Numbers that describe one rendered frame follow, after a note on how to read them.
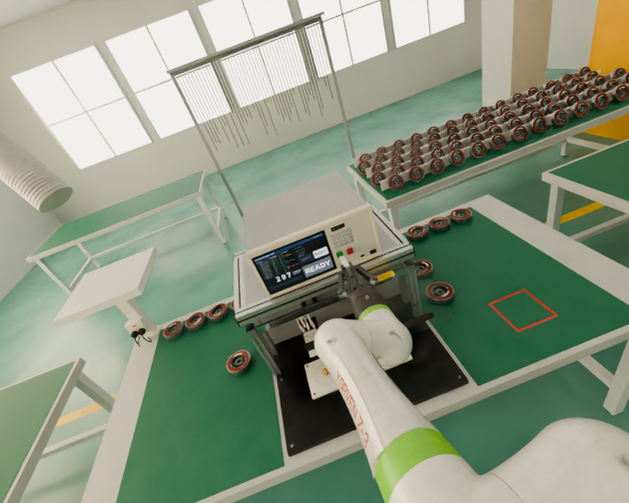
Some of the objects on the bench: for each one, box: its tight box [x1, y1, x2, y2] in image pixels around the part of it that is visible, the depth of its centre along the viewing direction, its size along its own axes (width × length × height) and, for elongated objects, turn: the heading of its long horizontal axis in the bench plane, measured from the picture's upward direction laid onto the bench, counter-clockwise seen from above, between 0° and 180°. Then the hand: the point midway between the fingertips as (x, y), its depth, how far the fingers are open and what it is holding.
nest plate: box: [305, 358, 338, 399], centre depth 122 cm, size 15×15×1 cm
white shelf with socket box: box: [53, 247, 161, 347], centre depth 158 cm, size 35×37×46 cm
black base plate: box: [274, 313, 468, 457], centre depth 125 cm, size 47×64×2 cm
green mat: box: [116, 301, 285, 503], centre depth 142 cm, size 94×61×1 cm, turn 36°
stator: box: [227, 350, 253, 376], centre depth 141 cm, size 11×11×4 cm
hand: (345, 264), depth 106 cm, fingers closed
